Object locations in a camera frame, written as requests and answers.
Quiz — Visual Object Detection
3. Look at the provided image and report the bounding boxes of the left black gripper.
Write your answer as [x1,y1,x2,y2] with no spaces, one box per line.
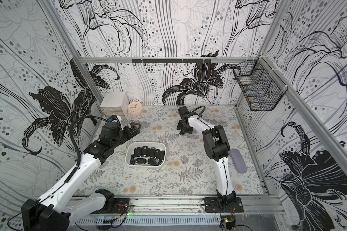
[110,122,141,148]

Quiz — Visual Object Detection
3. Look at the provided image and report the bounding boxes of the white rectangular storage box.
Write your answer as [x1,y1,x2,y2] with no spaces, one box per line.
[125,141,166,168]

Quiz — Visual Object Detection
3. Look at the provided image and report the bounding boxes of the black car key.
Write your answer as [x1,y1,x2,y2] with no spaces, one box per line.
[159,151,165,160]
[134,147,142,157]
[130,155,136,165]
[136,158,147,165]
[154,149,161,158]
[149,147,156,157]

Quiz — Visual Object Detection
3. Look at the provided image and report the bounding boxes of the black flip key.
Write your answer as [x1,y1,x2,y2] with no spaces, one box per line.
[141,146,149,157]

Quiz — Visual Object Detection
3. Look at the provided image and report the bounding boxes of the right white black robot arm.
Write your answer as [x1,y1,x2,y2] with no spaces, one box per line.
[177,106,236,207]

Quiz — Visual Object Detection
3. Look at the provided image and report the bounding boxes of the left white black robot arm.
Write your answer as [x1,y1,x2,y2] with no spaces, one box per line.
[19,116,141,231]

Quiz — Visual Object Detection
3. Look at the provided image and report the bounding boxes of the flat black smart key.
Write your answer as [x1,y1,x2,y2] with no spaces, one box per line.
[147,157,162,166]

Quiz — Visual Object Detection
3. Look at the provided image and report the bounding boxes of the peach round alarm clock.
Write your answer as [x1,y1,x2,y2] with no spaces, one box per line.
[127,102,143,116]

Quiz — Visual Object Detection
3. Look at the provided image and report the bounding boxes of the white mini drawer cabinet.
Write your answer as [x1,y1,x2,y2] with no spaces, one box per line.
[100,92,129,119]

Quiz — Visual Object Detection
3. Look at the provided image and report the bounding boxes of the grey oval pad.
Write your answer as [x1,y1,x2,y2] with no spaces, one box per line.
[229,149,248,174]

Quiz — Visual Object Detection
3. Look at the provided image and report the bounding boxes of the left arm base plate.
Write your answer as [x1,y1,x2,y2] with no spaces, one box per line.
[103,198,130,214]

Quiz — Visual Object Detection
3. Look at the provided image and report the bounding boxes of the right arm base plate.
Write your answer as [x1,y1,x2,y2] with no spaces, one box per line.
[200,197,244,213]

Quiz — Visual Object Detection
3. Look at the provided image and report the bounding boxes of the black wire wall basket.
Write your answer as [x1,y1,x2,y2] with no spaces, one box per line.
[232,57,284,111]

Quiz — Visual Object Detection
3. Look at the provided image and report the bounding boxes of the white slotted cable duct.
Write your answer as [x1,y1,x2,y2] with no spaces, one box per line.
[76,214,220,226]

